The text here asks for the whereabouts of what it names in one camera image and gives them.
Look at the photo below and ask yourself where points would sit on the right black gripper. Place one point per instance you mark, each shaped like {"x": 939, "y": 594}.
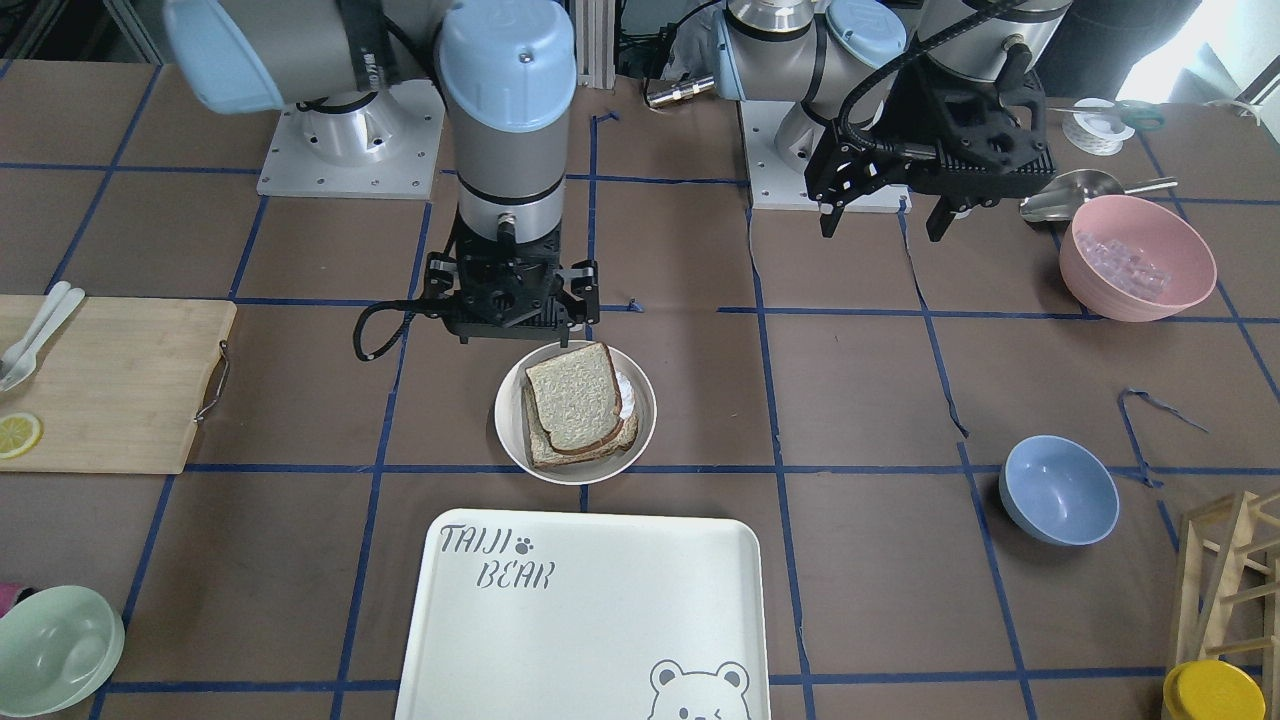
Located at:
{"x": 582, "y": 281}

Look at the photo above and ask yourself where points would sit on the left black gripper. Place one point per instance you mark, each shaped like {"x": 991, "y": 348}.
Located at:
{"x": 915, "y": 118}

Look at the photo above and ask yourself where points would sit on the bread slice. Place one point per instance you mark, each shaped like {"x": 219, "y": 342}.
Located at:
{"x": 544, "y": 456}
{"x": 578, "y": 400}

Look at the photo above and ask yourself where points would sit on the cream round plate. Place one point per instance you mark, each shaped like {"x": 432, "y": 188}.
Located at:
{"x": 511, "y": 428}

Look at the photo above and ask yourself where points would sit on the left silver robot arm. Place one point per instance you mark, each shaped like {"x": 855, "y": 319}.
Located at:
{"x": 841, "y": 64}

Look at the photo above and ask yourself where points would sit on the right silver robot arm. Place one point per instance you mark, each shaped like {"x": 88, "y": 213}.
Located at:
{"x": 363, "y": 90}

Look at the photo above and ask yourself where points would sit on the bread slice on plate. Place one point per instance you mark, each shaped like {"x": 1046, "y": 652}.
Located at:
{"x": 544, "y": 456}

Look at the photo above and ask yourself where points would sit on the fried egg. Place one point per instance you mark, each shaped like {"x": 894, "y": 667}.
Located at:
{"x": 627, "y": 395}

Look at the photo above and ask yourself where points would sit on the metal scoop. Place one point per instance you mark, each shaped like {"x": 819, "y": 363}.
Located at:
{"x": 1063, "y": 196}

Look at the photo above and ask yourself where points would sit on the tape roll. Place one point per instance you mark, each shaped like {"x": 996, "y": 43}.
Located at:
{"x": 1089, "y": 127}

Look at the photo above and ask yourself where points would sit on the pink bowl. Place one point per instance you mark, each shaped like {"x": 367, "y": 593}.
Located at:
{"x": 1130, "y": 260}

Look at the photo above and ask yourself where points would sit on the blue bowl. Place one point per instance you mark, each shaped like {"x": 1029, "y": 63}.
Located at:
{"x": 1058, "y": 492}

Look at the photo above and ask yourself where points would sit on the cream bear tray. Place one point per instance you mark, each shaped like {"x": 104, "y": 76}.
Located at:
{"x": 576, "y": 615}

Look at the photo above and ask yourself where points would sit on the wooden cutting board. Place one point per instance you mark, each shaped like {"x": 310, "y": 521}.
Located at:
{"x": 118, "y": 388}

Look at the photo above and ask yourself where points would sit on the white plastic fork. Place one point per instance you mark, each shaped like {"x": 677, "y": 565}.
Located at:
{"x": 28, "y": 361}

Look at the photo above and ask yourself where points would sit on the lemon half slice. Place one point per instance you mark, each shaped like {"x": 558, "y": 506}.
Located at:
{"x": 20, "y": 432}

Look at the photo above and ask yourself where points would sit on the wooden dish rack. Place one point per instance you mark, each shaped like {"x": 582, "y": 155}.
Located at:
{"x": 1227, "y": 557}

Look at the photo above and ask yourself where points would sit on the yellow cup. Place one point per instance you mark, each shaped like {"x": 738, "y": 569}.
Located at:
{"x": 1211, "y": 689}

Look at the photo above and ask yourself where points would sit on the green bowl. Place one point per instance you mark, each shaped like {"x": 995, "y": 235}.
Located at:
{"x": 57, "y": 648}

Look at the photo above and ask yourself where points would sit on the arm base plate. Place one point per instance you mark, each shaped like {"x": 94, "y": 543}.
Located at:
{"x": 778, "y": 139}
{"x": 357, "y": 146}

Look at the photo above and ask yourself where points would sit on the aluminium frame post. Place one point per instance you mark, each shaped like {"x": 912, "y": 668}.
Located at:
{"x": 594, "y": 33}

